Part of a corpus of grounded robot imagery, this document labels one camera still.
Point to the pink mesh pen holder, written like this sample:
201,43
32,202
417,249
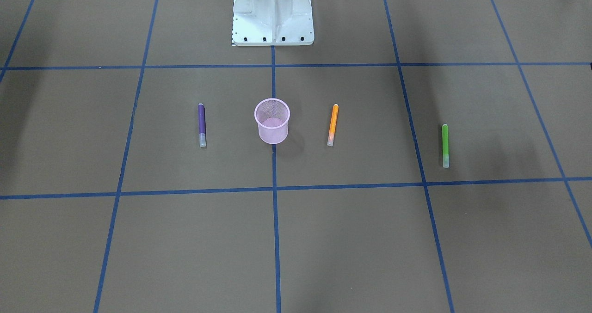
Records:
272,116

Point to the orange marker pen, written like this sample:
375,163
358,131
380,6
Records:
332,125

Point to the purple marker pen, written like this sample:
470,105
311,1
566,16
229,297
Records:
202,134

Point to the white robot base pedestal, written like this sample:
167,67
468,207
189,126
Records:
272,23

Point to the green marker pen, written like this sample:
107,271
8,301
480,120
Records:
445,146

